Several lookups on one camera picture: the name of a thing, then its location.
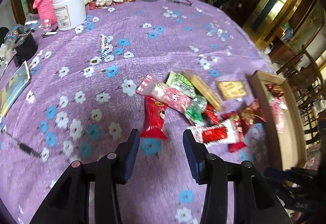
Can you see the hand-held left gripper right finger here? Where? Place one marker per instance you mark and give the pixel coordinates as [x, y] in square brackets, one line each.
[192, 155]

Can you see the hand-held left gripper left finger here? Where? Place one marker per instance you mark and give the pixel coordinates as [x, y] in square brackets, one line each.
[132, 155]

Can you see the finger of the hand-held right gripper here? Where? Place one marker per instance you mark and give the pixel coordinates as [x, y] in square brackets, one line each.
[293, 174]

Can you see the red white snack packet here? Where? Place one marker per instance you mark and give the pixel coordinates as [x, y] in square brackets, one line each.
[216, 133]

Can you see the cardboard box tray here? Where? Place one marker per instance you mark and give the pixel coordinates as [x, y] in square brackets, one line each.
[290, 137]

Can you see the long red snack packet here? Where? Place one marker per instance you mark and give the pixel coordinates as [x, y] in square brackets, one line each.
[152, 119]

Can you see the green white candy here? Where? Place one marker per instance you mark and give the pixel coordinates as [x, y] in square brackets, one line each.
[196, 110]

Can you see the pink cartoon snack packet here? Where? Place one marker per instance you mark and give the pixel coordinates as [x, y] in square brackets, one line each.
[168, 95]

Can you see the tan snack box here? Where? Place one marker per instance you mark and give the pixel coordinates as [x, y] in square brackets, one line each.
[203, 88]

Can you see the green snack packet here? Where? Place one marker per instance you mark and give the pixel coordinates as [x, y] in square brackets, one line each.
[182, 82]

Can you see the dark red foil packet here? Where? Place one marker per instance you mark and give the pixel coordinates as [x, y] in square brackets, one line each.
[252, 111]
[275, 90]

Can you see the gold snack packet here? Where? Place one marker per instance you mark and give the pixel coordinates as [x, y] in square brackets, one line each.
[231, 89]

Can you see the purple floral tablecloth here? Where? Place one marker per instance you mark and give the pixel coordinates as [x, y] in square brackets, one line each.
[76, 81]

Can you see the wooden chair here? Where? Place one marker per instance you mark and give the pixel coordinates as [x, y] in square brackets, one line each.
[305, 81]

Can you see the black pen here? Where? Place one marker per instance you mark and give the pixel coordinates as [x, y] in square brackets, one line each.
[25, 148]

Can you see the white blue candy stick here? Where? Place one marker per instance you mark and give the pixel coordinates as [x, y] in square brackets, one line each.
[104, 45]

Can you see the yellow blue card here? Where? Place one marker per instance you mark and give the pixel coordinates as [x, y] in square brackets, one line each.
[15, 83]

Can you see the teal bag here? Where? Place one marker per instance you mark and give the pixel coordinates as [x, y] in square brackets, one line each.
[287, 31]

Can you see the small metal tool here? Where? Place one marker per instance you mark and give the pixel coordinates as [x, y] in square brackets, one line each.
[49, 34]

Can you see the small black box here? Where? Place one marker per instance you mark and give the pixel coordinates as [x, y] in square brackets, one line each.
[25, 46]

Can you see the white plastic tub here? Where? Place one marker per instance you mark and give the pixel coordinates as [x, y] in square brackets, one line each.
[68, 9]

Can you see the clear plastic cup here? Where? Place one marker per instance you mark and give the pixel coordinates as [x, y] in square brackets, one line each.
[33, 20]

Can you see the gold pillar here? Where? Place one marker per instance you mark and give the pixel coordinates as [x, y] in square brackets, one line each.
[275, 2]

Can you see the bottle in pink knitted cover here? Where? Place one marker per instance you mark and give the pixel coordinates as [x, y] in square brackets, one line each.
[44, 2]

